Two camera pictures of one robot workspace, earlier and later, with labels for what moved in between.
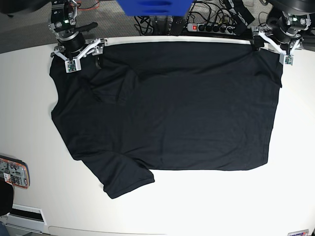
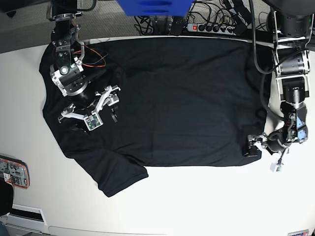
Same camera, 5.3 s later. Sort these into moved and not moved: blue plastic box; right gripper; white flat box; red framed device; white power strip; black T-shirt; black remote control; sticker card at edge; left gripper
Moved: left gripper; right gripper; black T-shirt
Not moved: sticker card at edge; white flat box; blue plastic box; black remote control; white power strip; red framed device
